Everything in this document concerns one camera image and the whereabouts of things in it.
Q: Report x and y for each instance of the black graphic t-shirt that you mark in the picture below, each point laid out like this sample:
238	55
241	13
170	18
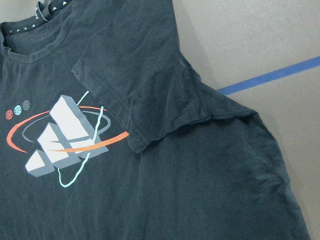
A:
108	133

